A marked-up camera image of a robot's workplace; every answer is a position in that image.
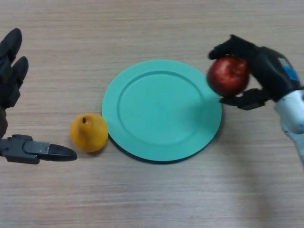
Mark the yellow pear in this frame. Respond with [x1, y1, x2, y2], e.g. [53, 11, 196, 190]
[70, 113, 109, 153]

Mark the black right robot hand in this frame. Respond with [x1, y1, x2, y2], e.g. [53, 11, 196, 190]
[208, 35, 304, 111]

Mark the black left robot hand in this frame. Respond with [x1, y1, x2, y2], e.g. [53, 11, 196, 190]
[0, 28, 78, 165]

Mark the red apple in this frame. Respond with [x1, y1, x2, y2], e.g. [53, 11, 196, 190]
[207, 56, 250, 97]

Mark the green round plate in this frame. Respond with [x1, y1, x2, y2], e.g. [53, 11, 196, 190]
[101, 59, 223, 164]

